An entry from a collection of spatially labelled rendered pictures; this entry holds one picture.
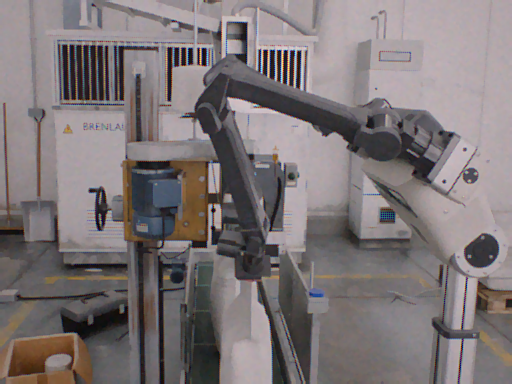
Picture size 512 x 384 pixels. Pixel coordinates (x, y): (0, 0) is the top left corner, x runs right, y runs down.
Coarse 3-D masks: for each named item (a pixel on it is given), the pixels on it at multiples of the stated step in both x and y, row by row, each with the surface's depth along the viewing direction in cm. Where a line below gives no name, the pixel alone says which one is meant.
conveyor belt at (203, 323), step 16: (208, 272) 376; (208, 288) 345; (208, 304) 319; (208, 320) 297; (208, 336) 277; (208, 352) 260; (272, 352) 261; (192, 368) 245; (208, 368) 245; (272, 368) 246
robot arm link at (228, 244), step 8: (224, 232) 147; (232, 232) 147; (240, 232) 147; (224, 240) 145; (232, 240) 144; (240, 240) 144; (248, 240) 139; (256, 240) 138; (216, 248) 146; (224, 248) 146; (232, 248) 145; (248, 248) 141; (256, 248) 140; (232, 256) 146
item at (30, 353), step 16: (48, 336) 304; (64, 336) 306; (16, 352) 299; (32, 352) 302; (48, 352) 305; (64, 352) 308; (80, 352) 291; (0, 368) 272; (16, 368) 300; (32, 368) 304; (80, 368) 277
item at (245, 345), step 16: (240, 288) 209; (240, 304) 195; (256, 304) 200; (240, 320) 182; (256, 320) 182; (224, 336) 182; (240, 336) 172; (256, 336) 171; (224, 352) 180; (240, 352) 174; (256, 352) 174; (224, 368) 180; (240, 368) 174; (256, 368) 174
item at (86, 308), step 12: (84, 300) 367; (96, 300) 369; (108, 300) 369; (120, 300) 374; (60, 312) 360; (72, 312) 352; (84, 312) 352; (96, 312) 358; (108, 312) 366; (120, 312) 373; (72, 324) 353; (84, 324) 352; (96, 324) 359; (108, 324) 368; (120, 324) 376; (84, 336) 354
